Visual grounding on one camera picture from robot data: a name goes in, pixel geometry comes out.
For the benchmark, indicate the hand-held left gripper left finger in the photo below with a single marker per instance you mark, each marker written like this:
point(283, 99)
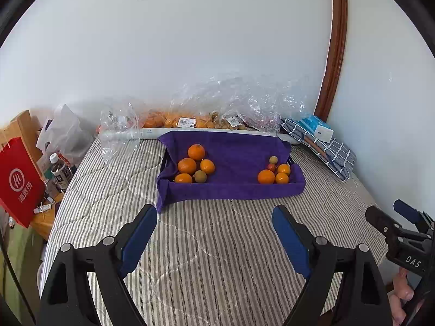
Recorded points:
point(139, 237)

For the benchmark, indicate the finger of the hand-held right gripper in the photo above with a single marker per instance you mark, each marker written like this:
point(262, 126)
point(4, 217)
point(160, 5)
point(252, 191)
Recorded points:
point(406, 210)
point(380, 220)

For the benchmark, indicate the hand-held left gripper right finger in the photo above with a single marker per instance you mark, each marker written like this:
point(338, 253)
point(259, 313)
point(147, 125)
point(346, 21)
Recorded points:
point(290, 237)

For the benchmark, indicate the orange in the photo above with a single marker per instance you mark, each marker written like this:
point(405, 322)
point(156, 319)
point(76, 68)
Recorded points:
point(266, 176)
point(284, 169)
point(196, 152)
point(183, 178)
point(208, 166)
point(282, 178)
point(187, 165)

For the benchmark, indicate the red plum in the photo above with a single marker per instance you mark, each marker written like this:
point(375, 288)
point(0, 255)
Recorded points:
point(271, 167)

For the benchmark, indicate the small green fruit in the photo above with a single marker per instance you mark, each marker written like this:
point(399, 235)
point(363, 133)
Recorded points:
point(200, 176)
point(273, 159)

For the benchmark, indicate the purple towel-lined tray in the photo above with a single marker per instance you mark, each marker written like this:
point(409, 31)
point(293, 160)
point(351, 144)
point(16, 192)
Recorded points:
point(234, 156)

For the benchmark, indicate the person's right hand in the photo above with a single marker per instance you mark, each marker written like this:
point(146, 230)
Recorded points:
point(397, 298)

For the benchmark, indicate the striped bed cover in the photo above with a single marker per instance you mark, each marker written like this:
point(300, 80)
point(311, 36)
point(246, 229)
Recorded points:
point(217, 244)

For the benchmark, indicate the grey checked folded cloth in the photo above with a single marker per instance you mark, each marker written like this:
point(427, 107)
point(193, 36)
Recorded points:
point(334, 156)

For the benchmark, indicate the wooden nightstand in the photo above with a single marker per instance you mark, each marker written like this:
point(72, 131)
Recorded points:
point(44, 222)

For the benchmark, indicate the plastic drink bottle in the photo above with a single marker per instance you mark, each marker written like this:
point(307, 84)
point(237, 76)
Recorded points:
point(60, 173)

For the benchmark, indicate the white box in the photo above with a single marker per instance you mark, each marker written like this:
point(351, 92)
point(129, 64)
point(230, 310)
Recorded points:
point(324, 133)

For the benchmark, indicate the blue tissue pack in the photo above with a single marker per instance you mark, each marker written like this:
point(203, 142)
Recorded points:
point(311, 122)

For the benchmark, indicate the plastic bag of oranges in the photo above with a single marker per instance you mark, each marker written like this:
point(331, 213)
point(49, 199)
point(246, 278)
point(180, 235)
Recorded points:
point(159, 122)

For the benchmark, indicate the empty clear plastic bag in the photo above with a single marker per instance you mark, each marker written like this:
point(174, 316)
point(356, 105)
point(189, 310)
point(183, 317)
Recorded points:
point(115, 122)

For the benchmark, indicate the white plastic bag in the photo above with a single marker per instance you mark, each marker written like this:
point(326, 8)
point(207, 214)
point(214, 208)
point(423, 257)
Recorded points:
point(64, 132)

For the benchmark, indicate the plastic bag of longans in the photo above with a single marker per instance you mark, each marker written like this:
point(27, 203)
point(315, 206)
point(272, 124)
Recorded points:
point(224, 124)

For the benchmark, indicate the red paper bag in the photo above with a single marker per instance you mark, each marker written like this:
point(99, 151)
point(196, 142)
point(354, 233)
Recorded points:
point(18, 183)

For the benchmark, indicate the crumpled clear plastic bag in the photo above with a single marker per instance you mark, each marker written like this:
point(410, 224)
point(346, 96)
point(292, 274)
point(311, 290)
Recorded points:
point(265, 98)

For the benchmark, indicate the brown cardboard box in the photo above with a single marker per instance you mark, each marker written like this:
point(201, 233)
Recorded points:
point(22, 125)

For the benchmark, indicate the brown wooden frame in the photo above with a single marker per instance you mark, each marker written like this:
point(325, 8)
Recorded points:
point(336, 40)

